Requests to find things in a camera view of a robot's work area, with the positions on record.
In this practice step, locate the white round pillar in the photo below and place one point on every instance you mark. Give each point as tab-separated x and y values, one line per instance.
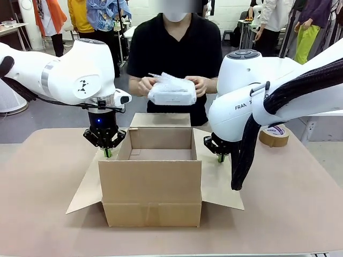
29	16

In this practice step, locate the bystander in orange jacket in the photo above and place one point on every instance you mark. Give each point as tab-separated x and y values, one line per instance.
49	18

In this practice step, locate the person's black shirt torso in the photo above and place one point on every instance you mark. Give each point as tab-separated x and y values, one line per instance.
174	53

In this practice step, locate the brown cardboard box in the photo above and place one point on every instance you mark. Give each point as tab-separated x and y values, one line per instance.
150	187

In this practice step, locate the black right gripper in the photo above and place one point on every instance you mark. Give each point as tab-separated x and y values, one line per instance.
223	147

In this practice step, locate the person's right forearm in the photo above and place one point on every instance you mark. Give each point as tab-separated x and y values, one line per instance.
134	85

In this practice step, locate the person's left hand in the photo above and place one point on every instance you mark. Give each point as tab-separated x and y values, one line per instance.
201	85

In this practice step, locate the brown packing tape roll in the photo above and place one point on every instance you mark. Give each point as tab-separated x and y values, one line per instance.
273	140

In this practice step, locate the grey step stool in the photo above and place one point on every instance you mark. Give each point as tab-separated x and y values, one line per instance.
227	34

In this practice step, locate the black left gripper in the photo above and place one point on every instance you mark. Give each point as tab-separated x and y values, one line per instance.
103	123

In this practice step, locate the black slanted pole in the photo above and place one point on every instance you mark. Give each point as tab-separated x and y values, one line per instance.
288	29

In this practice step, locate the bystander in white jacket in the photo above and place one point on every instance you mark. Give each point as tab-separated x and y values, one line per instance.
273	13

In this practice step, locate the person's right hand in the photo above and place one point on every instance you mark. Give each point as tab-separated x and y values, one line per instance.
146	85

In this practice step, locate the black stand pole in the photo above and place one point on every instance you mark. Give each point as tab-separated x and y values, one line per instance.
120	34

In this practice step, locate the bystander in yellow shirt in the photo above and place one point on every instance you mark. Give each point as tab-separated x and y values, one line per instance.
77	18

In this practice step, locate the bystander in purple top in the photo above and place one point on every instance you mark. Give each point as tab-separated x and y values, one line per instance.
308	40

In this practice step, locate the white face mask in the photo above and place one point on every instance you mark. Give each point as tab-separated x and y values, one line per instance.
175	16

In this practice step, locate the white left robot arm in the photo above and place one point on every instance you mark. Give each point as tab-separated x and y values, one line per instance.
80	69

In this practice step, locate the white ribbed cylinder with base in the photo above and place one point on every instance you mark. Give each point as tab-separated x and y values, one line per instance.
10	101

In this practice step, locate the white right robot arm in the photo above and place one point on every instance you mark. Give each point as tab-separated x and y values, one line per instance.
235	75

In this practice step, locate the bystander in blue patterned shirt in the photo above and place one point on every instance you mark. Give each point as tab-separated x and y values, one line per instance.
101	16

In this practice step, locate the light wooden table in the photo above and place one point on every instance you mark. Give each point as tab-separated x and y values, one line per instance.
13	28

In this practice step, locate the bubble-wrapped white clock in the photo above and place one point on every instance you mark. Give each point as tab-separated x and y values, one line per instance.
171	93

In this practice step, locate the grey-legged background table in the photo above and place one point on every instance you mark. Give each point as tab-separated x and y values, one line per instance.
245	24

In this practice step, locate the person's left forearm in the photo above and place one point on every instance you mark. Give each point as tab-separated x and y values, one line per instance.
211	85

